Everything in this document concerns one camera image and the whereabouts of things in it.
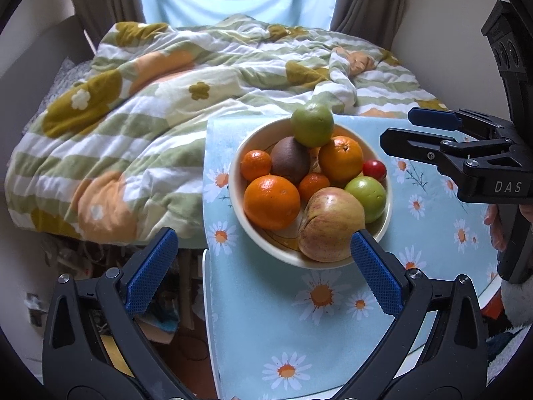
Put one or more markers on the green jujube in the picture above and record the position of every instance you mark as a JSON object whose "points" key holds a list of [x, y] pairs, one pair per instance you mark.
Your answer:
{"points": [[366, 198], [312, 125]]}

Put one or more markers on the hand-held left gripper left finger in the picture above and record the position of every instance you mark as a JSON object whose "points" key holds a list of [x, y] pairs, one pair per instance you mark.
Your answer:
{"points": [[152, 271]]}

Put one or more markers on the grey patterned bed sheet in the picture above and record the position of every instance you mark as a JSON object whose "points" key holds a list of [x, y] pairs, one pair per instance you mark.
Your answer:
{"points": [[62, 75]]}

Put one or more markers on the blue daisy print tablecloth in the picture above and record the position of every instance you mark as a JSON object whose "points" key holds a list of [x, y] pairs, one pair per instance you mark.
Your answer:
{"points": [[291, 341]]}

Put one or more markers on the brown kiwi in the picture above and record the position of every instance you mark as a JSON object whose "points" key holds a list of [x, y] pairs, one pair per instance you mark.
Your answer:
{"points": [[290, 160]]}

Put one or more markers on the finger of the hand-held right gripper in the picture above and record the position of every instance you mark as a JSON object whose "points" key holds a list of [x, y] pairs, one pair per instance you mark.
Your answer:
{"points": [[433, 117], [412, 143]]}

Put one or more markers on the person's right hand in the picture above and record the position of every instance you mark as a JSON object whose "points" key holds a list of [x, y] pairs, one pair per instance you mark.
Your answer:
{"points": [[493, 225]]}

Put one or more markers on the large orange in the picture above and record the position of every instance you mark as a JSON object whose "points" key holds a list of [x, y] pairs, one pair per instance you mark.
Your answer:
{"points": [[340, 158], [271, 202]]}

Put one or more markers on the grey bed headboard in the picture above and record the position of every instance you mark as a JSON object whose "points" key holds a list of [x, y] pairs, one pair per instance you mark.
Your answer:
{"points": [[50, 46]]}

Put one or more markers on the cream bowl with duck print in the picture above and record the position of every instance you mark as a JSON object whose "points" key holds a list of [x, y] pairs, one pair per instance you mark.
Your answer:
{"points": [[250, 233]]}

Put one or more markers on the brown curtain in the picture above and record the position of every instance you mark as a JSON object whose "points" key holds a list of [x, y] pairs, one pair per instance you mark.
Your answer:
{"points": [[370, 4], [104, 0]]}

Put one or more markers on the green striped floral quilt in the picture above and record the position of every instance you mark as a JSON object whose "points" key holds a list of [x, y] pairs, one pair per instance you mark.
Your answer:
{"points": [[125, 112]]}

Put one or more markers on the yellow-green apple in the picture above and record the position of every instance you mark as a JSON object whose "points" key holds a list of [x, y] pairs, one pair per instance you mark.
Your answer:
{"points": [[329, 225]]}

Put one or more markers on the red cherry tomato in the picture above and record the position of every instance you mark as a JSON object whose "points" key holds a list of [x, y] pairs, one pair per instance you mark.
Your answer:
{"points": [[374, 169]]}

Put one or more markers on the small mandarin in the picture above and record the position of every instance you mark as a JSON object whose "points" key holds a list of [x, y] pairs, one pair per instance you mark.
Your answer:
{"points": [[255, 165], [312, 185]]}

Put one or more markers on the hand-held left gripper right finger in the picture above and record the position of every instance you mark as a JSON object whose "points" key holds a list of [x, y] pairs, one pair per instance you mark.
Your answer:
{"points": [[374, 277]]}

